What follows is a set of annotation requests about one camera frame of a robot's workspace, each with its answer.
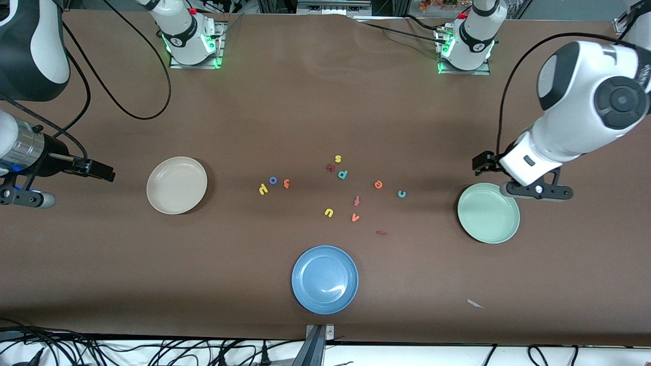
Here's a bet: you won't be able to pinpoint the pale green plate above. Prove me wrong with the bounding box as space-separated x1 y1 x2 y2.
457 182 521 245

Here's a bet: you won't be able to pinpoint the beige brown plate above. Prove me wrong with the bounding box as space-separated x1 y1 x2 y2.
146 156 209 215

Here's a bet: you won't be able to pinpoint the orange artificial leaves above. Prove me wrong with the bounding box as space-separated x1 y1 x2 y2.
420 0 471 12

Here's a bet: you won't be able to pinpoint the brown paper table cover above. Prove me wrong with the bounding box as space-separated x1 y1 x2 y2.
0 9 651 347

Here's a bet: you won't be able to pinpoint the blue plate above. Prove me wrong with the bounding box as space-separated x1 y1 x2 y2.
291 245 360 315

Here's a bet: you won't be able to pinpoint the grey power strip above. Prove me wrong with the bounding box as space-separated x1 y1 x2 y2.
297 0 372 16

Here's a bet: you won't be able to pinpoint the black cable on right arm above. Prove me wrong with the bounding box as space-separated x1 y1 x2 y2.
0 0 172 163

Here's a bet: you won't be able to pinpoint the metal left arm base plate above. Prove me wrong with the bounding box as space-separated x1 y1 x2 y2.
436 25 491 76

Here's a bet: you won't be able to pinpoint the black cable on table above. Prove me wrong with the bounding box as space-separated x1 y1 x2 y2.
353 19 440 43

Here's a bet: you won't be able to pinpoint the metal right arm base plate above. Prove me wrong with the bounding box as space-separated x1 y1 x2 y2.
169 20 225 70

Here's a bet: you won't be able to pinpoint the black cable tangle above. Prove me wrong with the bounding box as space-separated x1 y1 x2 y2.
0 318 110 366

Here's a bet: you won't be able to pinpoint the aluminium frame rail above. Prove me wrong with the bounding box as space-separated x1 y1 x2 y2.
613 0 636 34

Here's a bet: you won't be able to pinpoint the looped black cable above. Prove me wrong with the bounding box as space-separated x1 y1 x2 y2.
526 345 552 366

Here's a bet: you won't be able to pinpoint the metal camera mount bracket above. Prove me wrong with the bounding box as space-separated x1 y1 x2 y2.
305 324 336 366

